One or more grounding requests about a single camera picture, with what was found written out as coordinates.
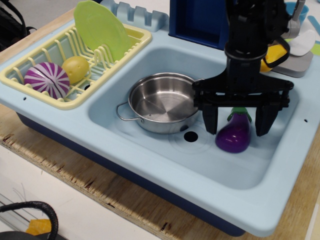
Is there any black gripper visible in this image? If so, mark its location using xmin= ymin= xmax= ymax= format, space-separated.
xmin=192 ymin=57 xmax=294 ymax=137

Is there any purple toy eggplant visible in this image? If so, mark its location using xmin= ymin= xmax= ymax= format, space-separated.
xmin=215 ymin=107 xmax=252 ymax=154

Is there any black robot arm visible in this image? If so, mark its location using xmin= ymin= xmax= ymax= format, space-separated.
xmin=192 ymin=0 xmax=294 ymax=136

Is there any stainless steel pot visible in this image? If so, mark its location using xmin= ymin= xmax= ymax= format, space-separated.
xmin=116 ymin=72 xmax=200 ymax=134

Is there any grey toy faucet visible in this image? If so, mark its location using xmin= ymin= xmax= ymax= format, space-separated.
xmin=272 ymin=0 xmax=313 ymax=78

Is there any light blue toy sink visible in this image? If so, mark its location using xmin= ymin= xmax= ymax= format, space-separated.
xmin=0 ymin=32 xmax=320 ymax=237

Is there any dark blue plastic box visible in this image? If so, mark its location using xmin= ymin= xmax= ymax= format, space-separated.
xmin=169 ymin=0 xmax=229 ymax=50

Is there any blue plastic cup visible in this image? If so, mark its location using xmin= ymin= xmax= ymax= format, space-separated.
xmin=285 ymin=0 xmax=309 ymax=24

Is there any light blue utensil holder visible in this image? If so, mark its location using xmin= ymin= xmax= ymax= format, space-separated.
xmin=100 ymin=0 xmax=170 ymax=32

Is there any yellow dish rack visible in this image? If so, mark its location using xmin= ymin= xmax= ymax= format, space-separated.
xmin=0 ymin=24 xmax=152 ymax=110

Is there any green plastic plate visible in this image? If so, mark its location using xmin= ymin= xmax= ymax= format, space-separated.
xmin=73 ymin=0 xmax=131 ymax=61

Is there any yellow toy potato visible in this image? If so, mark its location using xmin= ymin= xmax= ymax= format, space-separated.
xmin=61 ymin=56 xmax=90 ymax=85

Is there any purple white toy onion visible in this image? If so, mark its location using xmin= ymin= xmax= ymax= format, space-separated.
xmin=23 ymin=62 xmax=70 ymax=99

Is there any yellow tape piece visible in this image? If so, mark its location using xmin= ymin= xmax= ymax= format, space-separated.
xmin=25 ymin=219 xmax=52 ymax=236

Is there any black bag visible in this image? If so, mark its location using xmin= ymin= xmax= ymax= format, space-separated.
xmin=0 ymin=0 xmax=36 ymax=52

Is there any yellow toy utensil handle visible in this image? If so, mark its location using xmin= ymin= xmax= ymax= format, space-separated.
xmin=260 ymin=44 xmax=289 ymax=73

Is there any white faucet handle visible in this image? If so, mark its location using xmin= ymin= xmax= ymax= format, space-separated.
xmin=288 ymin=30 xmax=316 ymax=57

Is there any black braided cable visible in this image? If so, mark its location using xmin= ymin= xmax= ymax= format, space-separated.
xmin=0 ymin=201 xmax=59 ymax=240

